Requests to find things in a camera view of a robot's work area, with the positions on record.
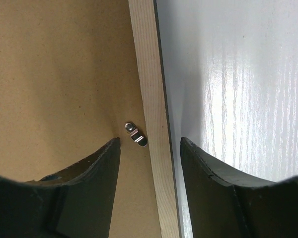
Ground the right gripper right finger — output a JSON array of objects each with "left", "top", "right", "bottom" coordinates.
[{"left": 180, "top": 137, "right": 298, "bottom": 238}]

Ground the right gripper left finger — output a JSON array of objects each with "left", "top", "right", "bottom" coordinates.
[{"left": 0, "top": 138, "right": 121, "bottom": 238}]

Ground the brown cardboard backing board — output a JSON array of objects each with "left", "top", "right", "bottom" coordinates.
[{"left": 0, "top": 0, "right": 161, "bottom": 238}]

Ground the black picture frame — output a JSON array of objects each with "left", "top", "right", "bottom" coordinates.
[{"left": 129, "top": 0, "right": 180, "bottom": 238}]

